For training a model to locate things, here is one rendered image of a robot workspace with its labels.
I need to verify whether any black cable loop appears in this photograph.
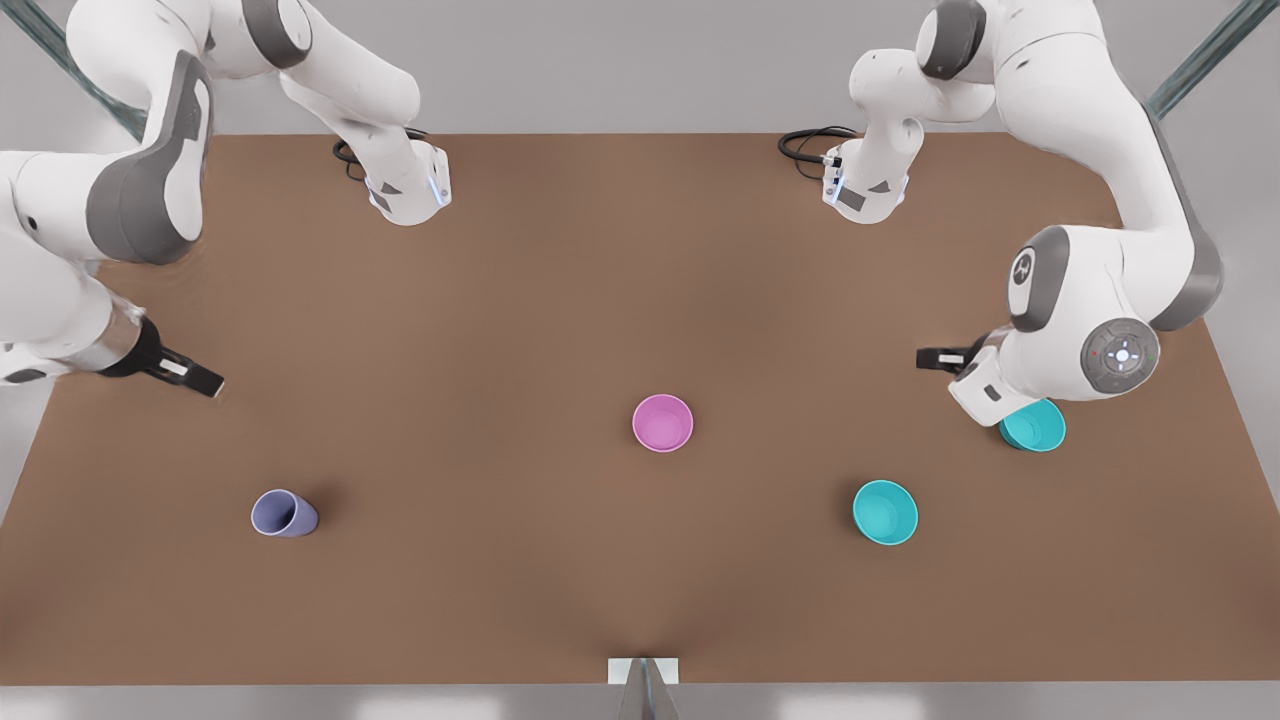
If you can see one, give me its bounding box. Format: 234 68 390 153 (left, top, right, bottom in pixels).
777 126 863 182
332 127 431 183

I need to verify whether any pink bowl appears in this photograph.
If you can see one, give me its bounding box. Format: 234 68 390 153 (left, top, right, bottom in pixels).
632 393 695 454

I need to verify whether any silver frame post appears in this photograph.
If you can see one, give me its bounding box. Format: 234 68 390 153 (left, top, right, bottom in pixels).
1146 0 1280 119
0 0 147 143
608 657 681 720

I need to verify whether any turquoise bowl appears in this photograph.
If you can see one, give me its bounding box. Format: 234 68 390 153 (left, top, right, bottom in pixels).
998 398 1067 453
852 479 920 547

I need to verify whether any lavender cup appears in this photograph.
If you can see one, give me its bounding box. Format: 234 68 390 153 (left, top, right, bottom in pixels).
250 488 320 539

